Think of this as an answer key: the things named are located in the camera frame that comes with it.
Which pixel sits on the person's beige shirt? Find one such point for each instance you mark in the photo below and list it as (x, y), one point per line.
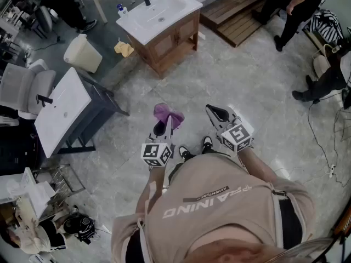
(214, 201)

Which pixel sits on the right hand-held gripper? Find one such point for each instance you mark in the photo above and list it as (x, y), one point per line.
(237, 138)

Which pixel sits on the white box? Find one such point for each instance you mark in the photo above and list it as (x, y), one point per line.
(30, 190)

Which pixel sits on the black equipment case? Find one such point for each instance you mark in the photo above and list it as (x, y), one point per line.
(16, 147)

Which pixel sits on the cream trash bin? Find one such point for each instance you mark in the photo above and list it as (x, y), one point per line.
(82, 55)

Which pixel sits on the soap bottle with blue pump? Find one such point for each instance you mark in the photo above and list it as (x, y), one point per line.
(122, 11)

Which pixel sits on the person's shoe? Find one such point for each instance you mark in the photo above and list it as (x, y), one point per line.
(207, 141)
(185, 152)

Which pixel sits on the yellow cloth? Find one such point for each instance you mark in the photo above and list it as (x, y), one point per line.
(124, 48)

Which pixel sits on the grey office chair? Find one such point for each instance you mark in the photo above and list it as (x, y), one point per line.
(24, 86)

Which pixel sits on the wooden cabinet door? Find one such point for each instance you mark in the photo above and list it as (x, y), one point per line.
(164, 46)
(185, 30)

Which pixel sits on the purple cloth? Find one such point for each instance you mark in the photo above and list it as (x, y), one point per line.
(161, 112)

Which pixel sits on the low black faucet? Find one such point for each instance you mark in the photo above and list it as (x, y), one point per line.
(44, 100)

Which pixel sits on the person's right shoe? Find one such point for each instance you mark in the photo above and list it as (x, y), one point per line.
(207, 141)

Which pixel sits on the person's right forearm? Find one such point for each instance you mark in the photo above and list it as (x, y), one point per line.
(255, 163)

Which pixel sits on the wooden vanity cabinet frame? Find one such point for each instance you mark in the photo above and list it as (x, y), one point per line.
(142, 54)

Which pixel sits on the person's black trousers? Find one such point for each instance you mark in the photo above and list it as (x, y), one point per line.
(207, 148)

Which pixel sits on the person's eyeglasses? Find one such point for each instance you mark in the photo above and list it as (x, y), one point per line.
(307, 244)

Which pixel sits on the person's head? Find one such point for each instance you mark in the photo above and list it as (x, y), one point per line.
(241, 255)

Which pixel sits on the white power strip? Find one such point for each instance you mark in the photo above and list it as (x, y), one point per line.
(331, 171)

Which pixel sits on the wooden slatted platform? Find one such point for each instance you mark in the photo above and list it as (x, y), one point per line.
(235, 15)

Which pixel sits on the black and white striped cloth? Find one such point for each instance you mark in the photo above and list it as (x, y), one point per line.
(326, 26)

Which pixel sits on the person's left shoe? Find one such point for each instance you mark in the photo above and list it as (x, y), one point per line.
(185, 152)

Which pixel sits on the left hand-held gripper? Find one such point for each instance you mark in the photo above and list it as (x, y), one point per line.
(156, 153)

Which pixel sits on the person's left forearm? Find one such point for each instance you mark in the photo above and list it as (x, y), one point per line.
(156, 177)

